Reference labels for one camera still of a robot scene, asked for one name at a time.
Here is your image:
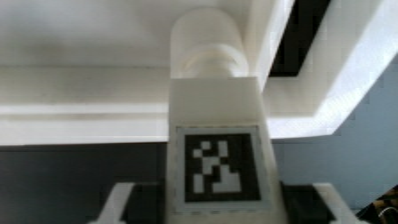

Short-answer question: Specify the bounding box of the white square table top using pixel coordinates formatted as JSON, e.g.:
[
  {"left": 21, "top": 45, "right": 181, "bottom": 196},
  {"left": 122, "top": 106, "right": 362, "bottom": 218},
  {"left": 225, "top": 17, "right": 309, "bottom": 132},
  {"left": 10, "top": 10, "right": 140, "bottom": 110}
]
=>
[{"left": 0, "top": 0, "right": 295, "bottom": 116}]

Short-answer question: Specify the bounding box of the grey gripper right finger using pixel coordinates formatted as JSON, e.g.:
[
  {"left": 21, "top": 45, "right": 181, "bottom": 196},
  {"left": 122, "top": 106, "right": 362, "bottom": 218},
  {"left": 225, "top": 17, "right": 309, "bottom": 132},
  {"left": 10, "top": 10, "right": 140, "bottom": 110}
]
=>
[{"left": 280, "top": 181, "right": 362, "bottom": 224}]

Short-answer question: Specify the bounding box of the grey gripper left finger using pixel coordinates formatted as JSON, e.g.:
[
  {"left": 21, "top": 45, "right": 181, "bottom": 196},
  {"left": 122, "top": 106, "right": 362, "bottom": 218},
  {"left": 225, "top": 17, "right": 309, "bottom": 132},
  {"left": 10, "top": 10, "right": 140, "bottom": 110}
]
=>
[{"left": 87, "top": 181, "right": 165, "bottom": 224}]

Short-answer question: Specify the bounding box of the white U-shaped obstacle fence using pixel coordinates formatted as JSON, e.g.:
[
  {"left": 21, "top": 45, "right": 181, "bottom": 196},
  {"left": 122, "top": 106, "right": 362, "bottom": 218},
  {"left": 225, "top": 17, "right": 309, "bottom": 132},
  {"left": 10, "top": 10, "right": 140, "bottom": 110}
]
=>
[{"left": 0, "top": 0, "right": 398, "bottom": 145}]

